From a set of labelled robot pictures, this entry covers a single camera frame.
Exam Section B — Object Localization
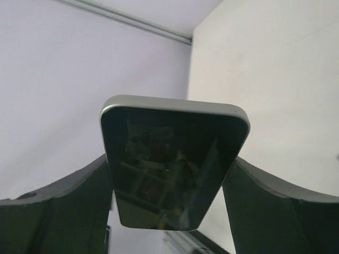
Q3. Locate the silver black phone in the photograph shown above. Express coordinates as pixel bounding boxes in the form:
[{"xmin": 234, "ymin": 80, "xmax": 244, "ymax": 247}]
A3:
[{"xmin": 100, "ymin": 95, "xmax": 250, "ymax": 231}]

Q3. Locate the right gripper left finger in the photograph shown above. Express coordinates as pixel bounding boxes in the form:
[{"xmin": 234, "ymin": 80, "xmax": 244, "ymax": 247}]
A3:
[{"xmin": 1, "ymin": 156, "xmax": 113, "ymax": 253}]

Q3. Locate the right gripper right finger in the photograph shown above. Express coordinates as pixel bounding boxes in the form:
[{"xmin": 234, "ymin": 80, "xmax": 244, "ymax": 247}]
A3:
[{"xmin": 222, "ymin": 158, "xmax": 338, "ymax": 253}]

